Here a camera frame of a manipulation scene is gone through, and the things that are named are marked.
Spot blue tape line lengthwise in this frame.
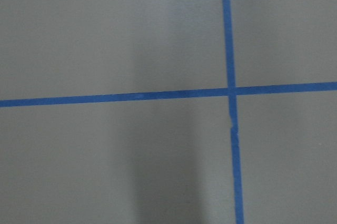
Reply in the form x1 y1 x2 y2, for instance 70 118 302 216
222 0 244 223

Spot blue tape line crosswise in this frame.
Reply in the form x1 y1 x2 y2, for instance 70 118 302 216
1 82 336 108

